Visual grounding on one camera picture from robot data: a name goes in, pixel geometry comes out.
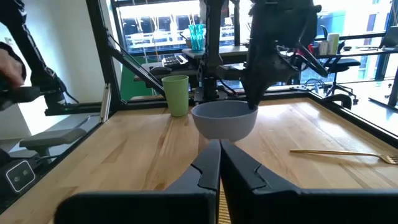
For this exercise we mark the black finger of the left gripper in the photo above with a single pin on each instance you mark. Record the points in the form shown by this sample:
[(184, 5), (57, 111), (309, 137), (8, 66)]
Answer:
[(256, 81), (286, 67)]

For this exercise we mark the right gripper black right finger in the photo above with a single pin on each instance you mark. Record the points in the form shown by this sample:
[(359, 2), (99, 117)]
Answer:
[(242, 180)]

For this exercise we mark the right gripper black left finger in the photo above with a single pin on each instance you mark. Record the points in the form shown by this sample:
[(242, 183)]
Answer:
[(199, 174)]

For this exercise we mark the blue-grey bowl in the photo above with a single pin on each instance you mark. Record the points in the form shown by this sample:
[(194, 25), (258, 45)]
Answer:
[(224, 121)]

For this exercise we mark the light green cup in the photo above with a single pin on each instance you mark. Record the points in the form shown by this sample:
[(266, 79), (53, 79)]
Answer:
[(175, 96)]

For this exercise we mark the wooden fork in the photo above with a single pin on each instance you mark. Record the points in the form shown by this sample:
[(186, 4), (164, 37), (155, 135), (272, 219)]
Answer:
[(335, 152)]

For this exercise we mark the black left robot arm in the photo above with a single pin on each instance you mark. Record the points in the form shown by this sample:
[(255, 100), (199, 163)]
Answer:
[(213, 37)]

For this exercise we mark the grey office desk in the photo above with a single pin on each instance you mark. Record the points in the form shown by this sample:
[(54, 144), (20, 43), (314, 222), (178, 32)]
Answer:
[(357, 52), (224, 51)]

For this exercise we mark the white container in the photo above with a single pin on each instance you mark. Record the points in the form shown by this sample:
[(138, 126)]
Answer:
[(332, 43)]

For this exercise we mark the black office chair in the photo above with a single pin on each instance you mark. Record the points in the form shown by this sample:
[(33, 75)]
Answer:
[(340, 65)]

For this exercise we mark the black chair armrest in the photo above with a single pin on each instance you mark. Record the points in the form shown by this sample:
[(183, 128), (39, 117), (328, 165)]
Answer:
[(339, 99)]

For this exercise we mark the teal patterned tumbler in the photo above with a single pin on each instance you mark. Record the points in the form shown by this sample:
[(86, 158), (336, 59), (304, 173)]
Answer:
[(196, 37)]

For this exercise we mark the black keyboard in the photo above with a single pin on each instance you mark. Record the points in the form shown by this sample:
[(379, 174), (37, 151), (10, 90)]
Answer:
[(174, 61)]

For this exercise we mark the black computer mouse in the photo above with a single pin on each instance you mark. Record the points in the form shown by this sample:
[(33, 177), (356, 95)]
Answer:
[(160, 71)]

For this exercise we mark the open laptop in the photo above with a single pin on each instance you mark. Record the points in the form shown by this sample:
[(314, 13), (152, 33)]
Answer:
[(390, 37)]

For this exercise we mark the green panel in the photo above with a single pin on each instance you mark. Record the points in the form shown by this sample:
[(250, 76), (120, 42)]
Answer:
[(133, 84)]

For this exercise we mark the grey chair armrest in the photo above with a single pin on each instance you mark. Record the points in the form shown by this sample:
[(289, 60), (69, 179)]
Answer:
[(51, 138)]

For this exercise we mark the person's hand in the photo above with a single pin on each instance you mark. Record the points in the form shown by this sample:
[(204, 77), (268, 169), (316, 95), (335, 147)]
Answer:
[(9, 68)]

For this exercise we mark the black aluminium rig frame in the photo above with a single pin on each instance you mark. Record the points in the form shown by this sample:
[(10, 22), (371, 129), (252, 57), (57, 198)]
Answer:
[(102, 46)]

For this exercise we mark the black depth camera box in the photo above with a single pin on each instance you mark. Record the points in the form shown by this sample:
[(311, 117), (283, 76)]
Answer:
[(20, 175)]

